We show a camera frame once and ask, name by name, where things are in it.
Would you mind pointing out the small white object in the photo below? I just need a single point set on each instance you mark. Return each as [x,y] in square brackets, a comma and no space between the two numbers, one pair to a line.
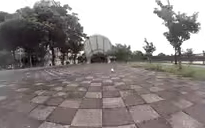
[112,70]

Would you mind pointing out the pale arched shell canopy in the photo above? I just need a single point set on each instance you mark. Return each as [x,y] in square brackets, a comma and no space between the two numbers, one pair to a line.
[97,45]

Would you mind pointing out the cluster of bushy trees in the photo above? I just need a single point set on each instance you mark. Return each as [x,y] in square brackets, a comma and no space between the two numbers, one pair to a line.
[122,52]

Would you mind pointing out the chequered stone paved plaza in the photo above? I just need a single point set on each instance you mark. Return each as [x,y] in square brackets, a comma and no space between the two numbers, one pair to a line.
[100,100]

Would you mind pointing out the pale building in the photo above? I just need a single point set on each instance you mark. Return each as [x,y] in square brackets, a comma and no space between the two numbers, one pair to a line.
[57,56]

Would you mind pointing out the group of large dark trees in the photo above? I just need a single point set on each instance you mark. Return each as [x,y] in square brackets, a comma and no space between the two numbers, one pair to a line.
[40,30]

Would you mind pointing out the tall slender tree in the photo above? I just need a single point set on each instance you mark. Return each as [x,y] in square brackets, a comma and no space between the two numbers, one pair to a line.
[177,26]

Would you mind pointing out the grass strip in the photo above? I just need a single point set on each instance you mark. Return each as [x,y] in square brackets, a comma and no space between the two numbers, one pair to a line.
[193,71]

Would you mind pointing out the long dark railing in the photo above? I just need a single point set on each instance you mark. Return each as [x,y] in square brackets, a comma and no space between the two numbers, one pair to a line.
[200,56]

